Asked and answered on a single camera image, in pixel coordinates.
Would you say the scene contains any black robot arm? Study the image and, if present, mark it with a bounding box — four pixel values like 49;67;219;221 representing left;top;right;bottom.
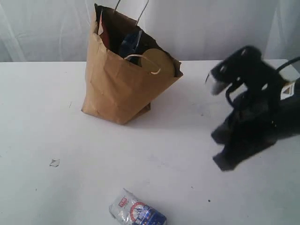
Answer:
211;80;300;172

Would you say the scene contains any white backdrop curtain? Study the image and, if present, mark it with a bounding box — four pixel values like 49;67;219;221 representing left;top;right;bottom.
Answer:
0;0;300;61

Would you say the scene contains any brown paper bag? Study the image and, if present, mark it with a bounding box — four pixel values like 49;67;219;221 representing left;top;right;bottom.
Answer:
82;4;183;124

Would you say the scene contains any spaghetti packet blue and orange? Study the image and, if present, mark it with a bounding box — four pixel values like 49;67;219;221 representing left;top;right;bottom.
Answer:
119;30;143;58

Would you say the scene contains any white blue sugar packet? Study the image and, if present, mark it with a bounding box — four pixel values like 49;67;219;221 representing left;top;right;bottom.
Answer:
109;189;167;225

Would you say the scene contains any brown paper pouch orange label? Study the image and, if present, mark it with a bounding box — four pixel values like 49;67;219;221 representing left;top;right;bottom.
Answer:
98;21;111;49

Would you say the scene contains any clear jar with gold lid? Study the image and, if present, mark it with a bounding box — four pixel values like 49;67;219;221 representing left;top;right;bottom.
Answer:
139;48;175;77

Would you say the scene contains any small clear plastic scrap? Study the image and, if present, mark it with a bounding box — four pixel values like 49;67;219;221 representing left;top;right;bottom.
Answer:
49;159;60;167

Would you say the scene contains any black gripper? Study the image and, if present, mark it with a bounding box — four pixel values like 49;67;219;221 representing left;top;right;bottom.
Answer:
211;94;300;171

